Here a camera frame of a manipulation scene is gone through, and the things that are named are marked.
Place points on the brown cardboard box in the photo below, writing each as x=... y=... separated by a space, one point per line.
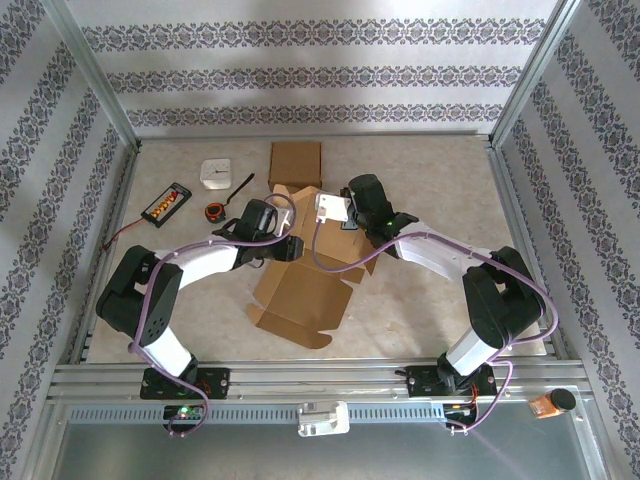
x=300 y=300
x=295 y=165

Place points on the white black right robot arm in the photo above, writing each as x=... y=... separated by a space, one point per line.
x=500 y=300

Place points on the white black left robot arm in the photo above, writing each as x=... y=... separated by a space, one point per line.
x=205 y=262

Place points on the black orange tape measure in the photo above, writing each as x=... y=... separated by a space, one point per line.
x=215 y=212

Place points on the white square clock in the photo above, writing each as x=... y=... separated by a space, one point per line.
x=217 y=172

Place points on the black charger board yellow plugs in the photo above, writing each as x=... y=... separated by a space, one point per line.
x=165 y=205

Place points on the controller board with green light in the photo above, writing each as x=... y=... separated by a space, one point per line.
x=182 y=412

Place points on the grey metal sheet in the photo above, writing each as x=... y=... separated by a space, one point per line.
x=320 y=455

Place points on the orange bottle with black cap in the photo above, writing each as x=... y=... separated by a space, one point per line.
x=552 y=402

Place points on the aluminium wall foot rail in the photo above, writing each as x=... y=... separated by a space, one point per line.
x=315 y=135

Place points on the aluminium side rail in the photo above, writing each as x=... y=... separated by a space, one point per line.
x=120 y=197
x=512 y=200

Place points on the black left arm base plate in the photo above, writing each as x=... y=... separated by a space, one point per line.
x=215 y=382

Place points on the long aluminium base rail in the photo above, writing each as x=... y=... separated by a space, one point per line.
x=320 y=380

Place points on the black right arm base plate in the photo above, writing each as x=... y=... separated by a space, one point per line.
x=422 y=382

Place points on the aluminium frame post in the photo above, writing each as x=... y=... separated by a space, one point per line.
x=97 y=75
x=533 y=75

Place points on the white plastic bracket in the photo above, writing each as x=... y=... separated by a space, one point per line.
x=322 y=419

